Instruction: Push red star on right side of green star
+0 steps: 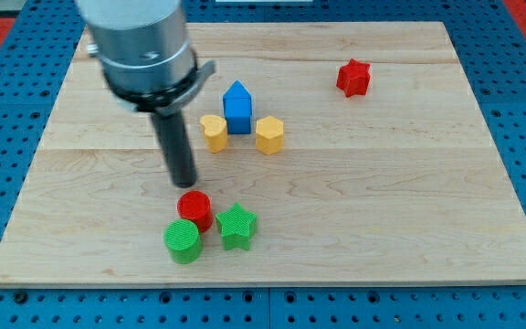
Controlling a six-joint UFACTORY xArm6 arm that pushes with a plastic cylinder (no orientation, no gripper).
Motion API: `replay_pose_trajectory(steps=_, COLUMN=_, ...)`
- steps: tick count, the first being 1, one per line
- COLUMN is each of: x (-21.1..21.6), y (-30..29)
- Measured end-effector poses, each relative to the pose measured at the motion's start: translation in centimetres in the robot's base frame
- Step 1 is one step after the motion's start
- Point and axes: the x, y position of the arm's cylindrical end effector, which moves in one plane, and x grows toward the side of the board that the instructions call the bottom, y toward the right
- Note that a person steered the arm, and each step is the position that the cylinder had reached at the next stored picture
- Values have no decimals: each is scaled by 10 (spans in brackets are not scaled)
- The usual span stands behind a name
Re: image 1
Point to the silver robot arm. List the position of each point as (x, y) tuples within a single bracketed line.
[(149, 64)]

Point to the yellow heart block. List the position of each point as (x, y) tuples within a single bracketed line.
[(214, 130)]

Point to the red cylinder block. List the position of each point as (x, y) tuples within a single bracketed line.
[(196, 207)]

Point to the green cylinder block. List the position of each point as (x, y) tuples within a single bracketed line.
[(183, 240)]

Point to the blue house-shaped block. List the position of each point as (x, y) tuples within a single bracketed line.
[(237, 104)]

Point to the yellow hexagon block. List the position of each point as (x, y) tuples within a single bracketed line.
[(269, 135)]

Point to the green star block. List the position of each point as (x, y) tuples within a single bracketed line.
[(237, 226)]

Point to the wooden board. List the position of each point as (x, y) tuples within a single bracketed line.
[(403, 186)]

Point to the red star block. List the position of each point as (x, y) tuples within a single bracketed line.
[(354, 78)]

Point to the black pusher rod tool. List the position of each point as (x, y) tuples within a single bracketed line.
[(177, 153)]

